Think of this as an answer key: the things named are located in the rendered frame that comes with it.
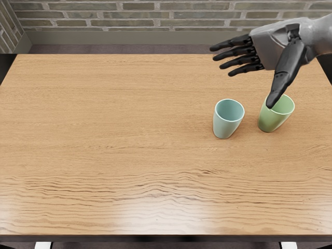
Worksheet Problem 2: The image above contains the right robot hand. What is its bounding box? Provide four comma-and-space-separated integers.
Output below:
209, 11, 332, 109

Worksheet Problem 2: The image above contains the light green cup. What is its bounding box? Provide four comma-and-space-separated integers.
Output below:
257, 93, 296, 133

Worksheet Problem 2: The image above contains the light blue cup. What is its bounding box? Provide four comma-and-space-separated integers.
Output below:
213, 98, 245, 140

